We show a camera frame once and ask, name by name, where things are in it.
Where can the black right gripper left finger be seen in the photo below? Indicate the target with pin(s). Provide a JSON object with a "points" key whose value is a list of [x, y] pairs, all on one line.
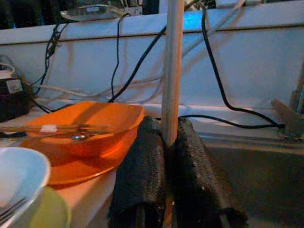
{"points": [[140, 178]]}

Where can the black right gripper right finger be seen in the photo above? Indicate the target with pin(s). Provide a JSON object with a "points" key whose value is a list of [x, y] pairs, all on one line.
{"points": [[194, 185]]}

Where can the stainless steel kitchen sink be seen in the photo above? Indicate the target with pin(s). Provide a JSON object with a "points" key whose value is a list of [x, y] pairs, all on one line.
{"points": [[261, 178]]}

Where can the orange plastic bowl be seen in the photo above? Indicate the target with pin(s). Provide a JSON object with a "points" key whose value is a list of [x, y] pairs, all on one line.
{"points": [[83, 114]]}

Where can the light green plate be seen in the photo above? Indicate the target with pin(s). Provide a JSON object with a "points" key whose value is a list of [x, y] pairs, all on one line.
{"points": [[52, 211]]}

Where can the white ceramic bowl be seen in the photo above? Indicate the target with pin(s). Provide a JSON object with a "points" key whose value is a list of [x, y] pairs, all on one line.
{"points": [[19, 171]]}

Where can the black appliance with label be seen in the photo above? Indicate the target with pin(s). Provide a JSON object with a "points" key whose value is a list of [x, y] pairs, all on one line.
{"points": [[12, 99]]}

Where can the grey flat tray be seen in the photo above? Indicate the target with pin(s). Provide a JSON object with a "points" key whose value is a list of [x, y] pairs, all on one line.
{"points": [[88, 12]]}

